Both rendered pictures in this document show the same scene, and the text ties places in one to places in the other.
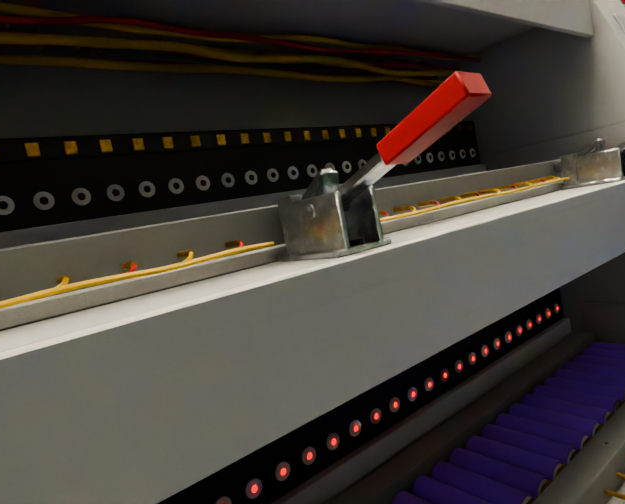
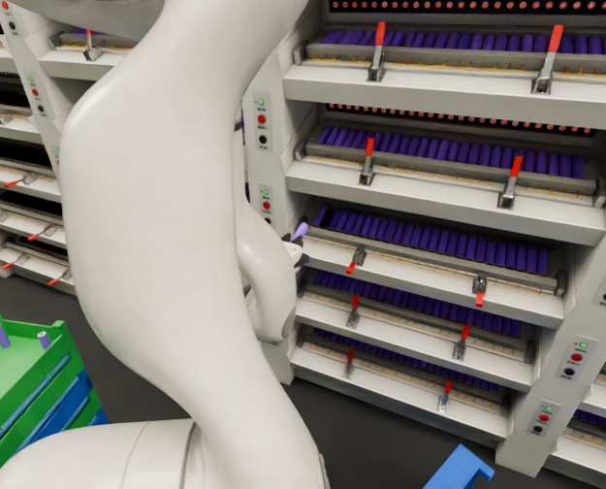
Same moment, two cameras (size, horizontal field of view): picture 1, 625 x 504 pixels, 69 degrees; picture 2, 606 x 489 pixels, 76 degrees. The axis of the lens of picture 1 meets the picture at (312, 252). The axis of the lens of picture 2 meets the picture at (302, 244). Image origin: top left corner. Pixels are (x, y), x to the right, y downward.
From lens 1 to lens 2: 0.88 m
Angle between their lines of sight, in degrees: 74
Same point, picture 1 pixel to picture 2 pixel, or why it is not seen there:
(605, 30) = (596, 251)
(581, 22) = (581, 240)
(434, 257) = (366, 273)
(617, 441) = (431, 320)
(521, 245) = (395, 281)
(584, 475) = (413, 314)
